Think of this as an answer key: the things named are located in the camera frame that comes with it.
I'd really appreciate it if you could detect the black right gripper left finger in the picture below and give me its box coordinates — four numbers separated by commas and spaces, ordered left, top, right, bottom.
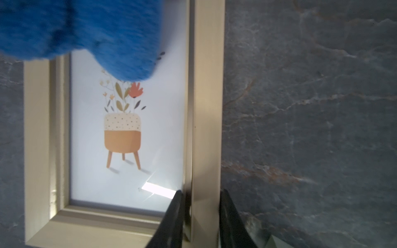
146, 190, 184, 248

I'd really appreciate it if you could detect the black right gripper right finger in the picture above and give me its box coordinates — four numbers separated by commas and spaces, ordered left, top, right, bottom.
219, 189, 257, 248

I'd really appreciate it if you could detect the beige picture frame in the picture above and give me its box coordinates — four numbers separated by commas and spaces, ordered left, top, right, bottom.
24, 1, 225, 248

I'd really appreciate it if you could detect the blue microfibre cloth black trim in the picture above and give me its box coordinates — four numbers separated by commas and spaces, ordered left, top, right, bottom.
1, 0, 163, 81

